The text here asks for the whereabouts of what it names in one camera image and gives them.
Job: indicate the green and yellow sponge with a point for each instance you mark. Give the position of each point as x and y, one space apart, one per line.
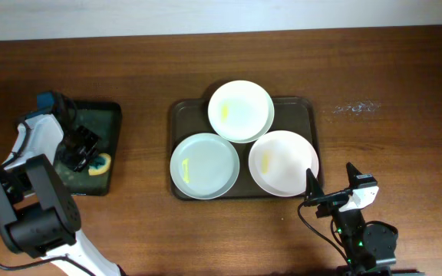
99 165

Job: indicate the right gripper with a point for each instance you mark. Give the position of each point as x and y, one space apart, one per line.
315 196

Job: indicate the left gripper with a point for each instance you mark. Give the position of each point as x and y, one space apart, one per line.
81 142

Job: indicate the white plate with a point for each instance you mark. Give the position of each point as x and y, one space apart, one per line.
278 162
241 111

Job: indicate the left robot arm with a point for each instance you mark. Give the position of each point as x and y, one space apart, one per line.
53 160

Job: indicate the large brown serving tray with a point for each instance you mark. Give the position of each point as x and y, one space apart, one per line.
294 114

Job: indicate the small black water tray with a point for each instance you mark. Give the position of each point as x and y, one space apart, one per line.
104 119

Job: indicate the pale grey plate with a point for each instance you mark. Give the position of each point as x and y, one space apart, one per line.
204 166

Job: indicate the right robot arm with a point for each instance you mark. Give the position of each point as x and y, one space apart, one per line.
367 247

